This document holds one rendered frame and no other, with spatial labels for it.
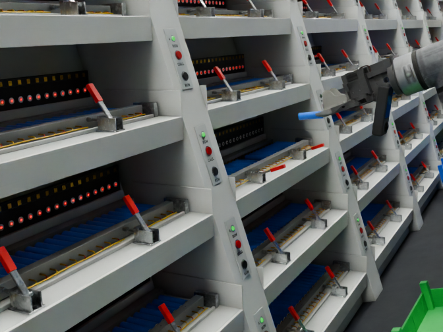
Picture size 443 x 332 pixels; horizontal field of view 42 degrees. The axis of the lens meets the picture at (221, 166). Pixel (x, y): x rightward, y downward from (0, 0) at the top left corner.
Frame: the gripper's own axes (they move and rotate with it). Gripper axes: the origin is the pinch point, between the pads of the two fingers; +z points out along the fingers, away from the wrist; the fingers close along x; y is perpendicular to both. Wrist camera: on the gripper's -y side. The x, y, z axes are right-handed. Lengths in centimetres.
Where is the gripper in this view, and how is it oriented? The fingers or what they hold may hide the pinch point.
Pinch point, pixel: (323, 114)
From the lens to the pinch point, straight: 145.0
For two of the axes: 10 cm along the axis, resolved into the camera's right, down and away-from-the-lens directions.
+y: -3.5, -9.4, -0.4
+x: -4.9, 2.2, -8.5
